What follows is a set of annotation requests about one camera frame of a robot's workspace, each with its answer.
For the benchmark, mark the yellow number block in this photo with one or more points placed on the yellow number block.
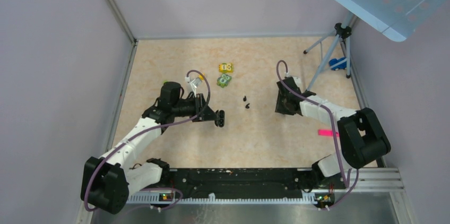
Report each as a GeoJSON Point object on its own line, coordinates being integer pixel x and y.
{"type": "Point", "coordinates": [226, 68]}

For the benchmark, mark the pink marker pen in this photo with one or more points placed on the pink marker pen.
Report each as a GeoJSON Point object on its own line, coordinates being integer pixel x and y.
{"type": "Point", "coordinates": [328, 133]}

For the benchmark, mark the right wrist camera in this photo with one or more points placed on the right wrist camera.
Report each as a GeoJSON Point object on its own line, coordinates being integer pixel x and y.
{"type": "Point", "coordinates": [294, 82]}

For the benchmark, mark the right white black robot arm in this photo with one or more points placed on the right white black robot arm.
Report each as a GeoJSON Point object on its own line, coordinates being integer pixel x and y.
{"type": "Point", "coordinates": [360, 136]}

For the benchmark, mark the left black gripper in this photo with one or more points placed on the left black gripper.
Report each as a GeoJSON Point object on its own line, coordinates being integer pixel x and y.
{"type": "Point", "coordinates": [199, 101]}

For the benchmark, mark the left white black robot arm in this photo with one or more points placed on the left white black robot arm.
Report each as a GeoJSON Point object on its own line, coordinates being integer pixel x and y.
{"type": "Point", "coordinates": [110, 179]}

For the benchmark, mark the black earbud charging case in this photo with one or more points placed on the black earbud charging case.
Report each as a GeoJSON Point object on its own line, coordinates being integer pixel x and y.
{"type": "Point", "coordinates": [220, 120]}

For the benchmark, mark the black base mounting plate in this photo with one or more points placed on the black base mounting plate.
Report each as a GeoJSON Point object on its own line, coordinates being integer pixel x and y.
{"type": "Point", "coordinates": [247, 183]}

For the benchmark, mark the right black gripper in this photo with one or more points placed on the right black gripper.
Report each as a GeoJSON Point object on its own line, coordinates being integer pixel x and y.
{"type": "Point", "coordinates": [279, 109]}

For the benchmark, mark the green number block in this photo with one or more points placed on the green number block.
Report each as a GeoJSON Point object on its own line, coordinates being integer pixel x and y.
{"type": "Point", "coordinates": [224, 80]}

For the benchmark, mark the blue toy car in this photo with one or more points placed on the blue toy car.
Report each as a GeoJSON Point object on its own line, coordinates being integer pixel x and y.
{"type": "Point", "coordinates": [336, 64]}

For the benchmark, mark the white cable duct strip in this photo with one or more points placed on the white cable duct strip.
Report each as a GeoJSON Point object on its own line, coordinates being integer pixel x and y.
{"type": "Point", "coordinates": [154, 199]}

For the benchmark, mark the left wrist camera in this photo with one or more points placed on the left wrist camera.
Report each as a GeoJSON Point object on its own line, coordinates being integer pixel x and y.
{"type": "Point", "coordinates": [193, 84]}

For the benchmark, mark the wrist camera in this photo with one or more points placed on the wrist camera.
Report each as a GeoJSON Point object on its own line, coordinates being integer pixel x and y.
{"type": "Point", "coordinates": [193, 84]}
{"type": "Point", "coordinates": [294, 82]}

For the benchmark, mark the light blue tripod stand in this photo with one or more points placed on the light blue tripod stand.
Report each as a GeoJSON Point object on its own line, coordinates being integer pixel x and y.
{"type": "Point", "coordinates": [341, 34]}

